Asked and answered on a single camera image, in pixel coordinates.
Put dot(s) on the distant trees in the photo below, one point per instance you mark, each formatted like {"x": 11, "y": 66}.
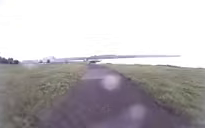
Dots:
{"x": 1, "y": 59}

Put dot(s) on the pale water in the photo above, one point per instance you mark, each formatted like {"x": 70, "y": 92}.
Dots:
{"x": 163, "y": 62}

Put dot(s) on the grass verge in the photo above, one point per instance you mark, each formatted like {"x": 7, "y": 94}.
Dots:
{"x": 30, "y": 90}
{"x": 176, "y": 83}

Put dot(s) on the dark asphalt path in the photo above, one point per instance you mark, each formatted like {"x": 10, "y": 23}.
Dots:
{"x": 106, "y": 103}

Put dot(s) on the long distant bridge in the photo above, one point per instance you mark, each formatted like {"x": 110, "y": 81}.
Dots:
{"x": 116, "y": 57}

